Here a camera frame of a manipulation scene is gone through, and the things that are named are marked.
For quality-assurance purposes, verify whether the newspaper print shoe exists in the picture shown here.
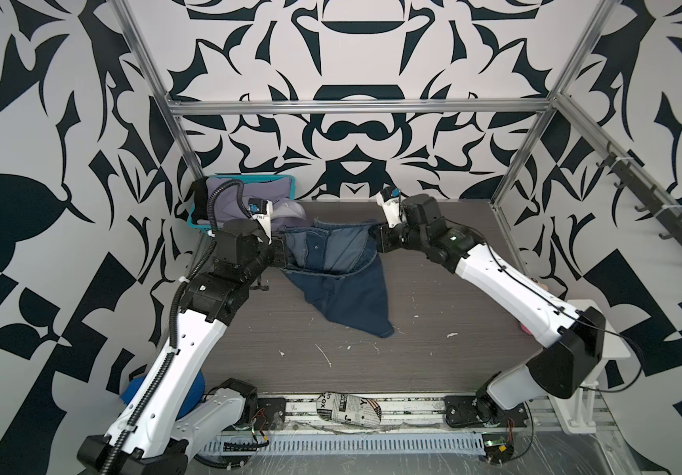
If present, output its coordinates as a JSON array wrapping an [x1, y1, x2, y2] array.
[[315, 392, 383, 428]]

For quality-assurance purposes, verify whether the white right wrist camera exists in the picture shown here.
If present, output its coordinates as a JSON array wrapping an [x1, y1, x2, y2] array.
[[376, 185, 402, 229]]

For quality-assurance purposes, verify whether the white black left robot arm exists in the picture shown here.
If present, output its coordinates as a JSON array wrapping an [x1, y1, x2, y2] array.
[[77, 179, 275, 474]]

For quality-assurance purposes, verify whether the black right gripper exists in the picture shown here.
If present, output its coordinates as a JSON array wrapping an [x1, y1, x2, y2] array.
[[371, 218, 432, 255]]

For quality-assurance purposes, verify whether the black garment in basket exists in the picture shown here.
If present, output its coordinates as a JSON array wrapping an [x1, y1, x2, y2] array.
[[191, 177, 210, 224]]

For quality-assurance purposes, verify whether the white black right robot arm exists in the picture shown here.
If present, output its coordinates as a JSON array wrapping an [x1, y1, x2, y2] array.
[[371, 188, 644, 425]]

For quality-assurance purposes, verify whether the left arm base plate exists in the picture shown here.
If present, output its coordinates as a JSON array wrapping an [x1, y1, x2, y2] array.
[[252, 397, 288, 431]]

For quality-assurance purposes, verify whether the blue cap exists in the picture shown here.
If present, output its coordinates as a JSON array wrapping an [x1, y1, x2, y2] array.
[[119, 370, 206, 420]]

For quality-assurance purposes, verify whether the green circuit board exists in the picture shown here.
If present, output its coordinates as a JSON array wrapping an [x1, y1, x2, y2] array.
[[481, 433, 514, 465]]

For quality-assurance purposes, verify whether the aluminium cage frame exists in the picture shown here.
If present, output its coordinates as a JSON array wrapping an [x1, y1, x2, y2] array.
[[114, 1, 682, 201]]

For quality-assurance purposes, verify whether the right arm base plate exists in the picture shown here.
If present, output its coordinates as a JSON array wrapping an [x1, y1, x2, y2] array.
[[443, 395, 529, 429]]

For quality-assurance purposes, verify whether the white stand rack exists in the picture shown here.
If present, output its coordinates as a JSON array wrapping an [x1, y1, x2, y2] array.
[[548, 320, 633, 435]]

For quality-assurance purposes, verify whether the teal plastic basket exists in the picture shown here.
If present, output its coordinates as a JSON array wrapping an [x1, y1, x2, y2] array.
[[188, 174, 295, 232]]

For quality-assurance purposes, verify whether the lilac skirt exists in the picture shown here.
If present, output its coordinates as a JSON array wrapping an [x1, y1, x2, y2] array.
[[192, 175, 309, 233]]

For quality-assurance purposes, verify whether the white cable duct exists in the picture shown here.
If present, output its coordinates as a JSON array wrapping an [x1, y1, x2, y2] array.
[[200, 433, 486, 456]]

